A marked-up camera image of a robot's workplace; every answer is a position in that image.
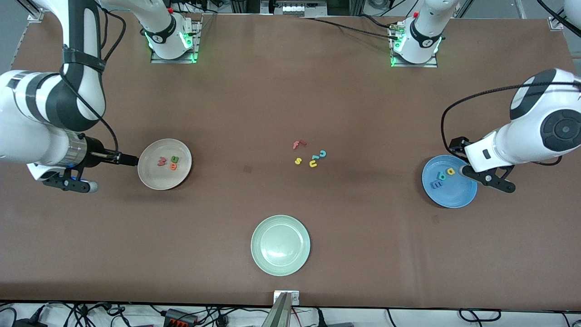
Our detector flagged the blue plate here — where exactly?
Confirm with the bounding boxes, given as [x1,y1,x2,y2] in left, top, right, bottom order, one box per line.
[422,155,478,209]

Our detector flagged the light brown plate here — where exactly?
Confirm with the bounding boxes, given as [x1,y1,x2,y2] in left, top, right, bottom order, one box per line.
[138,139,192,191]

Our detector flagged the black red power strip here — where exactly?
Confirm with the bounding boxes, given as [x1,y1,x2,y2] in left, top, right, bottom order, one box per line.
[163,308,199,327]

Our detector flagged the pale green plate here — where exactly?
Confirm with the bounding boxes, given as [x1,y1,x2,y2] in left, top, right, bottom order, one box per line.
[251,215,311,277]

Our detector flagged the white connector block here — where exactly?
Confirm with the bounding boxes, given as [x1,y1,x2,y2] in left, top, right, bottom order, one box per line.
[281,4,319,15]

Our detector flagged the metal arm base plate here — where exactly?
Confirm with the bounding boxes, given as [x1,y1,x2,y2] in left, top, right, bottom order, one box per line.
[389,20,439,69]
[150,18,202,64]

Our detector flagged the black looped floor cable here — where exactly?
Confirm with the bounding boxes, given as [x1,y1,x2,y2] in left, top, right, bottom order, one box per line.
[458,308,502,325]

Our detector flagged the long black table cable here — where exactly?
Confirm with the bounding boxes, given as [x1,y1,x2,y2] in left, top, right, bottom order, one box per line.
[297,15,401,41]

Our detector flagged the small metal mounting bracket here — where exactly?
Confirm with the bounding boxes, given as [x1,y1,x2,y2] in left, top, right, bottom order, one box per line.
[273,290,300,306]

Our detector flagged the aluminium camera pole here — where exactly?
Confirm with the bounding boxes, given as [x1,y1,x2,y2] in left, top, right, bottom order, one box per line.
[262,292,292,327]

